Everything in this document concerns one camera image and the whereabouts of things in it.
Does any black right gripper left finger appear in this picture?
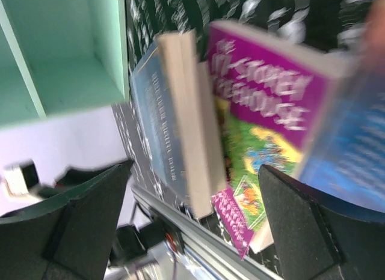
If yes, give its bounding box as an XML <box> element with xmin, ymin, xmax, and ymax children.
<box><xmin>1</xmin><ymin>159</ymin><xmax>133</xmax><ymax>279</ymax></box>

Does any purple treehouse book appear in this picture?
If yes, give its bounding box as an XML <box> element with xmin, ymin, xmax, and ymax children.
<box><xmin>207</xmin><ymin>20</ymin><xmax>348</xmax><ymax>257</ymax></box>

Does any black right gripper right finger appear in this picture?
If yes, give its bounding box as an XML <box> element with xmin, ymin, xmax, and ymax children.
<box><xmin>258</xmin><ymin>165</ymin><xmax>384</xmax><ymax>279</ymax></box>

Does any aluminium mounting rail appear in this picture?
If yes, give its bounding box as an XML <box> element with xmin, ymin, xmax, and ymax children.
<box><xmin>132</xmin><ymin>185</ymin><xmax>281</xmax><ymax>279</ymax></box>

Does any mint green wooden shelf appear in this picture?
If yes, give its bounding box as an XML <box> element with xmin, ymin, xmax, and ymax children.
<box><xmin>1</xmin><ymin>0</ymin><xmax>129</xmax><ymax>127</ymax></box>

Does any dark blue paperback book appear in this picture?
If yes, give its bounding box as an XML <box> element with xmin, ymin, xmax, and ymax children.
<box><xmin>130</xmin><ymin>30</ymin><xmax>212</xmax><ymax>218</ymax></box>

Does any black marbled table mat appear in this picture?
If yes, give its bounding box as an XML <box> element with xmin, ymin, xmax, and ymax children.
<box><xmin>112</xmin><ymin>0</ymin><xmax>385</xmax><ymax>280</ymax></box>

